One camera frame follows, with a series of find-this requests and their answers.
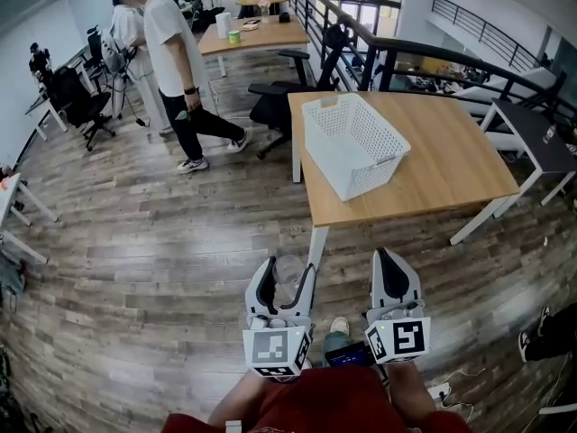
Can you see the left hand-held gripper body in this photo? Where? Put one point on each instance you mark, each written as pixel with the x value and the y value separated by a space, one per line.
pixel 270 350

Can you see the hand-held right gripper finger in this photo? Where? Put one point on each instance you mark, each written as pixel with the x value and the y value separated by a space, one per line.
pixel 414 289
pixel 376 291

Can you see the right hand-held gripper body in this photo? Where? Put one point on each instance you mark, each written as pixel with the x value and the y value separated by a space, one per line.
pixel 399 338

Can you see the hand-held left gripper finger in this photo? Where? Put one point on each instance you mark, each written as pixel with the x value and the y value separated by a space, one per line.
pixel 253 293
pixel 307 296

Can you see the clear glass cup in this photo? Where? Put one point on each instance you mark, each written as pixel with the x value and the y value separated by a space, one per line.
pixel 288 275

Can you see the white plastic basket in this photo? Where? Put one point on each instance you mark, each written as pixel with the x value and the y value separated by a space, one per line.
pixel 351 151

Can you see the person's right forearm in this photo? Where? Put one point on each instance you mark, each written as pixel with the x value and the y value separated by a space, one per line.
pixel 410 390

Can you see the person's left forearm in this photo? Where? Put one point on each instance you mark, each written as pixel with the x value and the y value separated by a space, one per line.
pixel 234 395

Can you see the small black box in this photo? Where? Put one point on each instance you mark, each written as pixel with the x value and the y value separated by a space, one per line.
pixel 285 17

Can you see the person's beige shoe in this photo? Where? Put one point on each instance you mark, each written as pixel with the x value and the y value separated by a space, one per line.
pixel 340 325

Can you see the black device with blue screen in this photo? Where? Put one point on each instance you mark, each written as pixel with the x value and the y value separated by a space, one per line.
pixel 347 356

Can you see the person's jeans leg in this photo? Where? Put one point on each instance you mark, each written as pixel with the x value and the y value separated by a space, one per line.
pixel 337 345

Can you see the white power adapter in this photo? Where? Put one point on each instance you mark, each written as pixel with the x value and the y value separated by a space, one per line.
pixel 438 390

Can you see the person's red shirt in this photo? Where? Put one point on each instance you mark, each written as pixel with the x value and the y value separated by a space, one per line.
pixel 324 404

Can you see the square wooden table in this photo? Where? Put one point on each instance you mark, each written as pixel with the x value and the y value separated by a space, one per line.
pixel 442 151

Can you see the black office chair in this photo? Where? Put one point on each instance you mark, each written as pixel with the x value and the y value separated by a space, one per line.
pixel 95 48
pixel 275 102
pixel 76 97
pixel 209 16

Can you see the black top table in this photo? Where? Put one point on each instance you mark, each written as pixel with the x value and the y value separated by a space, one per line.
pixel 532 133

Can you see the thick black stair railing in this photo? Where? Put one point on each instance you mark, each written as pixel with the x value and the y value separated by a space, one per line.
pixel 378 57

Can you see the green container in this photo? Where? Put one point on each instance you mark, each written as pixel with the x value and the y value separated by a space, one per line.
pixel 234 37

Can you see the long wooden table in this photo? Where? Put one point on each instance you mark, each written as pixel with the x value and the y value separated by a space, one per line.
pixel 270 36

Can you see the white desk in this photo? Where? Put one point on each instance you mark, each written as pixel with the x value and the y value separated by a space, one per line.
pixel 38 104
pixel 9 196

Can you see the plate with food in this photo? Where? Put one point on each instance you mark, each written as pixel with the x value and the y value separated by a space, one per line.
pixel 250 24

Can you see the thin black balcony railing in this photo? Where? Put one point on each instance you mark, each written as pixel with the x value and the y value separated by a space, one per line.
pixel 487 30

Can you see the white cylinder appliance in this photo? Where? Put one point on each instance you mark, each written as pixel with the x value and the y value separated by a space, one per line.
pixel 223 25

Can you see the pink flowers in vase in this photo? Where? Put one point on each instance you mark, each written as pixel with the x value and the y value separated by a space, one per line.
pixel 264 7

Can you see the round wooden table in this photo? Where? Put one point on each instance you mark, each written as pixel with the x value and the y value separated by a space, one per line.
pixel 266 0

